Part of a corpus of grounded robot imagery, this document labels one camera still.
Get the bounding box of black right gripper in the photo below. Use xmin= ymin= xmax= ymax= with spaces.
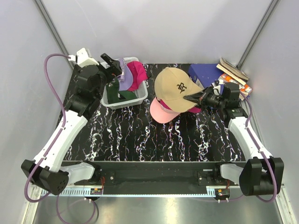
xmin=183 ymin=85 xmax=226 ymax=112

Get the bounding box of lavender baseball cap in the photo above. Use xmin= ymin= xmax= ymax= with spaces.
xmin=117 ymin=58 xmax=133 ymax=91

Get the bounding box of beige baseball cap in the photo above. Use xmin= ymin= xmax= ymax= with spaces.
xmin=154 ymin=67 xmax=203 ymax=113

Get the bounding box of dark green cap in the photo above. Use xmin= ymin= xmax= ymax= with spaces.
xmin=106 ymin=78 xmax=137 ymax=104

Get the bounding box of light pink baseball cap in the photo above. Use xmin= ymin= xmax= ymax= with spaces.
xmin=150 ymin=97 xmax=180 ymax=124

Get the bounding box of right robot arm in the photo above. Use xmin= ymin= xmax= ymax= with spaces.
xmin=184 ymin=83 xmax=284 ymax=203

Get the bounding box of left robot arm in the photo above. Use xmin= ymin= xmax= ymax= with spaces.
xmin=21 ymin=53 xmax=123 ymax=202

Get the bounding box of white plastic basket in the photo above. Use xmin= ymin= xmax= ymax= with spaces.
xmin=101 ymin=57 xmax=148 ymax=109

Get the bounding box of tan paperback book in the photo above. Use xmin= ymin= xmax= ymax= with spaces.
xmin=216 ymin=58 xmax=249 ymax=84

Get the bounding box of orange paperback book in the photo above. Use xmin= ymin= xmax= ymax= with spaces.
xmin=218 ymin=73 xmax=252 ymax=100

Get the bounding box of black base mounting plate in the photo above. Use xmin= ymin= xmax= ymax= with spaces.
xmin=74 ymin=161 xmax=241 ymax=196

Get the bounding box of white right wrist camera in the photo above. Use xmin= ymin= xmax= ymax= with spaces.
xmin=212 ymin=79 xmax=225 ymax=95

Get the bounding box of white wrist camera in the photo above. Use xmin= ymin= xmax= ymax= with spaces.
xmin=212 ymin=79 xmax=225 ymax=95
xmin=68 ymin=48 xmax=99 ymax=68

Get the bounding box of blue ring binder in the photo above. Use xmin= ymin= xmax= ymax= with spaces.
xmin=187 ymin=63 xmax=224 ymax=89

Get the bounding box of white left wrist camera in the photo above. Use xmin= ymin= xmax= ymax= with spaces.
xmin=68 ymin=48 xmax=99 ymax=68

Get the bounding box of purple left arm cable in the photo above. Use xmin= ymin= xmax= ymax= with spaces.
xmin=24 ymin=53 xmax=77 ymax=203

